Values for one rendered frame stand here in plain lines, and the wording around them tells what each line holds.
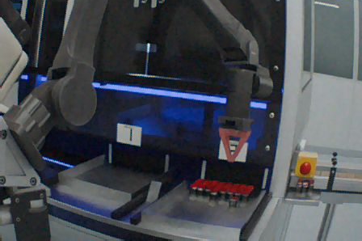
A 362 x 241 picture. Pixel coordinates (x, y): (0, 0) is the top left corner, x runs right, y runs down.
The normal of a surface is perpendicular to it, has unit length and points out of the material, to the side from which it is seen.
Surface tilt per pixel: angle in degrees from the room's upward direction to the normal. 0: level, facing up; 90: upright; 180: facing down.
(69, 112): 80
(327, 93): 90
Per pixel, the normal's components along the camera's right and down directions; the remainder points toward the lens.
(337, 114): -0.33, 0.11
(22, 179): 0.80, 0.15
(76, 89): 0.72, -0.01
